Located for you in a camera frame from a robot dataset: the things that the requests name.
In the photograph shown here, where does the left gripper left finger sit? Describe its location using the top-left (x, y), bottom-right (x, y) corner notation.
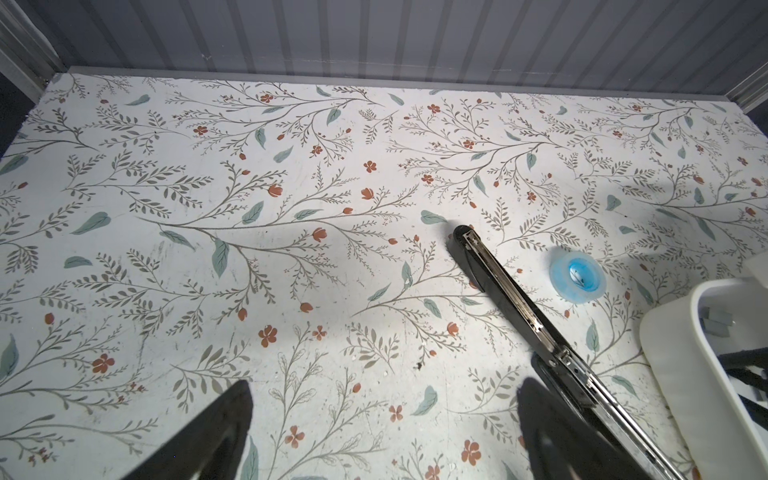
top-left (126, 380), bottom-right (253, 479)

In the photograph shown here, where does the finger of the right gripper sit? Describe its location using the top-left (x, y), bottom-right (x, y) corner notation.
top-left (718, 347), bottom-right (767, 430)

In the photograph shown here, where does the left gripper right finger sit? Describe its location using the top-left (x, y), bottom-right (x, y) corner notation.
top-left (517, 378), bottom-right (649, 479)

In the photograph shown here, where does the black stapler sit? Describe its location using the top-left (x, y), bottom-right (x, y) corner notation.
top-left (449, 225), bottom-right (683, 479)

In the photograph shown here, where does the white plastic tray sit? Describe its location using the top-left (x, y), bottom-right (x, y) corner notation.
top-left (640, 253), bottom-right (767, 479)

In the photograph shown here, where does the blue tape roll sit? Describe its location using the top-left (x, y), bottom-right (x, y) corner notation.
top-left (549, 251), bottom-right (607, 304)

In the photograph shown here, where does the floral table mat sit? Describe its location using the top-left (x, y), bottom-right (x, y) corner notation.
top-left (1, 75), bottom-right (767, 479)

